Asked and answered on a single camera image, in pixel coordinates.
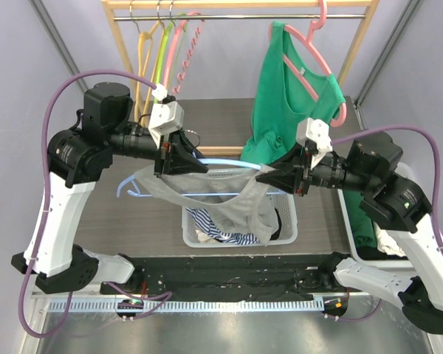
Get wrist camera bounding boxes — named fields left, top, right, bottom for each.
left=295, top=117, right=333, bottom=169
left=148, top=101, right=184, bottom=147

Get black tank top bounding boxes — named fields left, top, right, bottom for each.
left=269, top=208, right=282, bottom=241

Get white basket right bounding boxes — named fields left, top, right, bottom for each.
left=337, top=190, right=413, bottom=271

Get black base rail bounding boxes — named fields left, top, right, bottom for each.
left=118, top=254, right=345, bottom=302

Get wooden clothes rack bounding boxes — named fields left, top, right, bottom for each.
left=101, top=0, right=382, bottom=156

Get white slotted cable duct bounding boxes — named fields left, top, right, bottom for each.
left=69, top=297, right=324, bottom=313

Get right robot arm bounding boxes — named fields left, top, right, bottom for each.
left=258, top=127, right=443, bottom=335

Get lime green hanger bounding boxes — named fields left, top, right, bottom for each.
left=155, top=1, right=176, bottom=86

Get pink hanger with green top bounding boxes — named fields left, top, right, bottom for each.
left=267, top=0, right=348, bottom=128

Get blue striped tank top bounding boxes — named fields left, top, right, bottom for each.
left=186, top=208, right=260, bottom=246

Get white basket centre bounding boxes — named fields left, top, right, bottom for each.
left=182, top=167, right=299, bottom=249

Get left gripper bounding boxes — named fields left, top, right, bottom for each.
left=107, top=124, right=209, bottom=178

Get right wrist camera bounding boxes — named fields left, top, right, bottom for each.
left=295, top=117, right=333, bottom=169

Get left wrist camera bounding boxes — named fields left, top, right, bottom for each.
left=148, top=101, right=184, bottom=147

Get white tank top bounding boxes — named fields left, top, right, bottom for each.
left=196, top=230, right=218, bottom=243

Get light blue hanger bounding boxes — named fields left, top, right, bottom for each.
left=116, top=127, right=285, bottom=199

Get green tank top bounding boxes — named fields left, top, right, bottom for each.
left=241, top=21, right=346, bottom=164

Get yellow plastic hanger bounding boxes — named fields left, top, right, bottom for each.
left=129, top=1, right=165, bottom=122

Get green cloth in basket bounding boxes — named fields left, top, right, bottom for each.
left=343, top=191, right=377, bottom=248

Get grey tank top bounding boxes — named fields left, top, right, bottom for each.
left=134, top=166, right=282, bottom=245

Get pink hanger with striped top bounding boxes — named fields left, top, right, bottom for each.
left=163, top=19, right=205, bottom=95

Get white basket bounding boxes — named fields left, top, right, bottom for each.
left=182, top=167, right=299, bottom=249
left=337, top=190, right=413, bottom=271

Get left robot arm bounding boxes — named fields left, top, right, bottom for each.
left=11, top=83, right=208, bottom=294

